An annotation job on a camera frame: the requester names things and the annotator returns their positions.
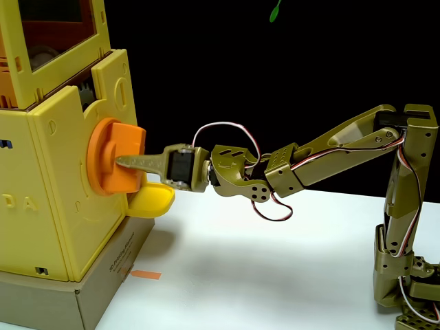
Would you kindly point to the orange round turning knob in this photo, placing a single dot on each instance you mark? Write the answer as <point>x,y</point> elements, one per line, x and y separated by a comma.
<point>123,141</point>

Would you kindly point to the yellow toy vending machine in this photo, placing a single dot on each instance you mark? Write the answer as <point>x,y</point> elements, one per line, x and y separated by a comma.
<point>51,206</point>

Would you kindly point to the yellow dispensing tray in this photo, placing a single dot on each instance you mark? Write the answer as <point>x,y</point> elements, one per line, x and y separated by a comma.
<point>153,201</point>

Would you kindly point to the grey plastic gear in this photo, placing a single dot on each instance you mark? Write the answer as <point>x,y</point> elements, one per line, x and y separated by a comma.
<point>86,93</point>

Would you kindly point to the orange arrow paper marker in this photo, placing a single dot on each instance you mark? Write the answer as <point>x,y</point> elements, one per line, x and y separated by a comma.
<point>146,275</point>

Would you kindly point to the clear tape strip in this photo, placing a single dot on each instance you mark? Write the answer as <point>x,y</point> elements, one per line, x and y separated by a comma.
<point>125,273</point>

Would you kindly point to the brown cardboard box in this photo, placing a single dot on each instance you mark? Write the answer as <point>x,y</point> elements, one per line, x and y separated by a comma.
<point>99,295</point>

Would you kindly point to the green leaf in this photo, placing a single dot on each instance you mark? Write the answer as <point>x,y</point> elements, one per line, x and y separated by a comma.
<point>274,15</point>

